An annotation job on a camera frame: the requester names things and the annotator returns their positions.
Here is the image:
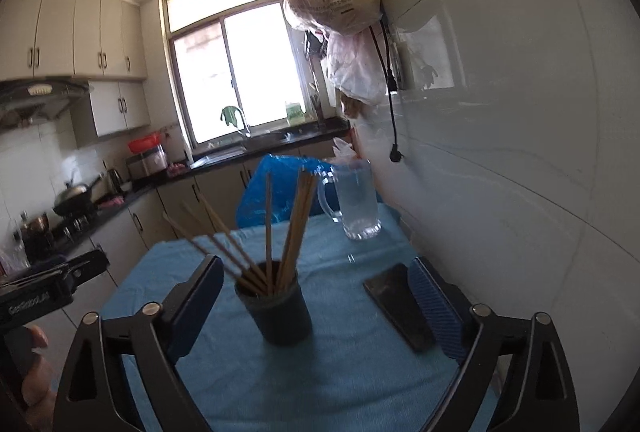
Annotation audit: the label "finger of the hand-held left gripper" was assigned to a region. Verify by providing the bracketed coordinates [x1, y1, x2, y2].
[0, 249, 110, 332]

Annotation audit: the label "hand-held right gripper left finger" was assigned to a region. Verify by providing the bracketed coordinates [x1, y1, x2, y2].
[52, 255, 225, 432]

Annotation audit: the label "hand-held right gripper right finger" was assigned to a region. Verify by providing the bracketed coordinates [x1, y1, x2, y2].
[407, 256, 581, 432]

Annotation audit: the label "black cylindrical cup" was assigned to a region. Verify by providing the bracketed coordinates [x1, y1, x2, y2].
[234, 261, 313, 347]

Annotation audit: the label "bunch of wooden chopsticks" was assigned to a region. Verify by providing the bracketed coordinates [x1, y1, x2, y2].
[162, 167, 318, 295]

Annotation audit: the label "person's left hand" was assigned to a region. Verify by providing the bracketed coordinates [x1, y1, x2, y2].
[20, 326, 58, 432]

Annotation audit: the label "black smartphone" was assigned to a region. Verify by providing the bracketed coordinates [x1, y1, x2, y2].
[363, 262, 437, 353]

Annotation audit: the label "steel cooking pot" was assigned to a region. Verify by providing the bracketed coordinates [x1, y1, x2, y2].
[17, 211, 53, 245]

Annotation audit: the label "gas stove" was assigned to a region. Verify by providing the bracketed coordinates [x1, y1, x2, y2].
[50, 207, 101, 238]

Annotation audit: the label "black wok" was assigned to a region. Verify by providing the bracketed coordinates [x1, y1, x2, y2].
[52, 175, 103, 215]

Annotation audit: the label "beige lower kitchen cabinets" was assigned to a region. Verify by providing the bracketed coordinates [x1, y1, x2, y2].
[30, 139, 351, 363]

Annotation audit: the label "beige kitchen cabinets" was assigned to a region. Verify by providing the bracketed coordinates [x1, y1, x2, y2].
[30, 139, 351, 363]
[0, 0, 152, 138]

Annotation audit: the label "blue plastic bag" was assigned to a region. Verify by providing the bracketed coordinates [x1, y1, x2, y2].
[236, 153, 381, 230]

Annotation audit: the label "blue tablecloth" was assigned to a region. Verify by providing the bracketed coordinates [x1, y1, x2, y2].
[97, 202, 501, 432]

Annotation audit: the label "clear glass pitcher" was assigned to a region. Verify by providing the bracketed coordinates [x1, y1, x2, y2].
[316, 159, 383, 240]

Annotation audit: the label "black kitchen countertop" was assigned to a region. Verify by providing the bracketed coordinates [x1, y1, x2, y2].
[0, 117, 351, 273]

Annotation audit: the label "steel sink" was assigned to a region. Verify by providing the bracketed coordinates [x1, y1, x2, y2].
[190, 147, 248, 169]

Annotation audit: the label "red plastic basin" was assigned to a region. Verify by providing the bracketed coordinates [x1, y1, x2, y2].
[127, 135, 164, 154]

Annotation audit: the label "small white plastic bag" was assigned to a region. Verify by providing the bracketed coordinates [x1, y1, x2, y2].
[331, 136, 362, 163]

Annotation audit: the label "steel range hood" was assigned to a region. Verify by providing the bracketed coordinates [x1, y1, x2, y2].
[0, 77, 92, 133]

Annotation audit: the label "steel faucet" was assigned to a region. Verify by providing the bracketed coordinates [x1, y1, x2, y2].
[235, 107, 253, 140]

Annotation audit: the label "brownish hanging plastic bag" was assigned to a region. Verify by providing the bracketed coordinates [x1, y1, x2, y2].
[340, 91, 368, 119]

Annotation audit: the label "dark utensil holder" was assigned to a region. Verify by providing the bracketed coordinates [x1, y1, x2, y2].
[307, 90, 325, 122]

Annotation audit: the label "kitchen window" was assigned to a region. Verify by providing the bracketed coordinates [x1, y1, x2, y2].
[160, 0, 311, 148]

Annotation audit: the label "clear hanging plastic bag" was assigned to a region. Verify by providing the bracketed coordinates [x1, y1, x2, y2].
[325, 30, 392, 107]

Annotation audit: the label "beige upper kitchen cabinets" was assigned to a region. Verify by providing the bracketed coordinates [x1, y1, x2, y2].
[0, 0, 152, 138]

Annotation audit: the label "black power cable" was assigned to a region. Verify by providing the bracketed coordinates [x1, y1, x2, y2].
[377, 17, 405, 163]

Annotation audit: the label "wall socket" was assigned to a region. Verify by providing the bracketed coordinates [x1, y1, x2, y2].
[392, 37, 416, 90]

